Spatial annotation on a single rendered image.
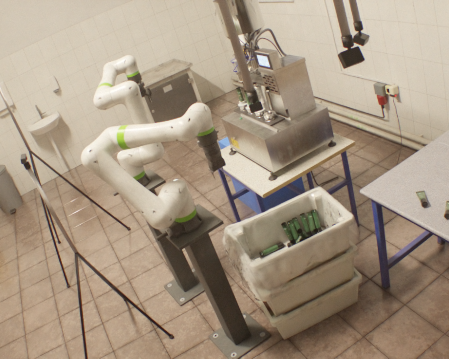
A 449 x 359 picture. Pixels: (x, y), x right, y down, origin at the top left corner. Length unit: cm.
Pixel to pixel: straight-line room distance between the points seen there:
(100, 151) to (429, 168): 172
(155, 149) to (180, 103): 316
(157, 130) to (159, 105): 377
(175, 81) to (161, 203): 383
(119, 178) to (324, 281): 128
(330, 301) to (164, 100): 379
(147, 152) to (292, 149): 88
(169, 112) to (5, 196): 242
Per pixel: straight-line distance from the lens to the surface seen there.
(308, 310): 263
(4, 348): 392
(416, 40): 370
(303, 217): 265
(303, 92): 279
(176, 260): 315
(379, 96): 417
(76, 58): 613
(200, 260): 235
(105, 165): 204
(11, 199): 610
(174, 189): 213
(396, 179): 251
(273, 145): 267
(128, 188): 204
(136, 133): 206
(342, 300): 277
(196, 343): 297
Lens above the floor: 214
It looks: 27 degrees down
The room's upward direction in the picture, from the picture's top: 20 degrees counter-clockwise
